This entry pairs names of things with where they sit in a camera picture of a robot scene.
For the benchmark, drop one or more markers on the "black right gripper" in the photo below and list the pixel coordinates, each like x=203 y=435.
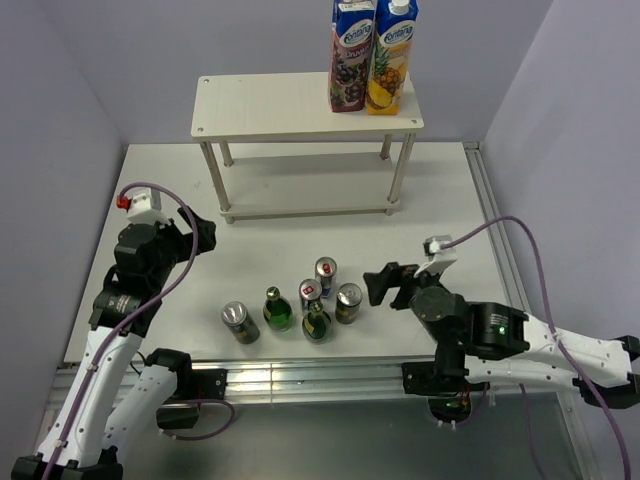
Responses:
x=394 y=275

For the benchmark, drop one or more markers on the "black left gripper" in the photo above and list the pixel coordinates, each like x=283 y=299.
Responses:
x=184 y=240

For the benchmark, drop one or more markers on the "dark can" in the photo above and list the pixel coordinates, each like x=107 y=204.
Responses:
x=236 y=317
x=348 y=301

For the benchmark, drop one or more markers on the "silver blue can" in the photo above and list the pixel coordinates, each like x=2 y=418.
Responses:
x=309 y=290
x=325 y=274

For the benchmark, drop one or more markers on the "silver blue can front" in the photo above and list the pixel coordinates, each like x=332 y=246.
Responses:
x=309 y=290

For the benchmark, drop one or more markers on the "green glass bottle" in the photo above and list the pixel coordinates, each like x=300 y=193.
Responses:
x=277 y=310
x=317 y=323

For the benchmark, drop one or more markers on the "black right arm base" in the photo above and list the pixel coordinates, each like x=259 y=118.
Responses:
x=452 y=400

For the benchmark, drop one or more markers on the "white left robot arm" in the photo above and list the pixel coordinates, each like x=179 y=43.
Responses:
x=92 y=431

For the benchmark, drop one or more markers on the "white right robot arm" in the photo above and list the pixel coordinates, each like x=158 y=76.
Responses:
x=483 y=343

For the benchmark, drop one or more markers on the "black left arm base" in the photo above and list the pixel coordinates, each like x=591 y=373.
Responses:
x=186 y=403

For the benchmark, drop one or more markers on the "white two-tier shelf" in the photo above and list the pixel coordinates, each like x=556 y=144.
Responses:
x=300 y=107

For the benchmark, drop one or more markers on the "purple grape juice carton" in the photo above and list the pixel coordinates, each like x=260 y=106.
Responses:
x=351 y=41

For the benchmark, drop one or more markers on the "yellow pineapple juice carton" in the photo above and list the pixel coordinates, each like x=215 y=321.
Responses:
x=395 y=24

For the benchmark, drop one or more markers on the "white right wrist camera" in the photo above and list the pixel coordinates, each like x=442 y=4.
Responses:
x=438 y=256

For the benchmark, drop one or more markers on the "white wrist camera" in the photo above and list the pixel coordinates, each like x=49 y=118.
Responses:
x=438 y=256
x=143 y=207

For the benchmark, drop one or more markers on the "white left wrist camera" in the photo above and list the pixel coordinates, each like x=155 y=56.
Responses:
x=143 y=207

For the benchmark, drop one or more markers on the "aluminium frame rail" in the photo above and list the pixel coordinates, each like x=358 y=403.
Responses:
x=448 y=192

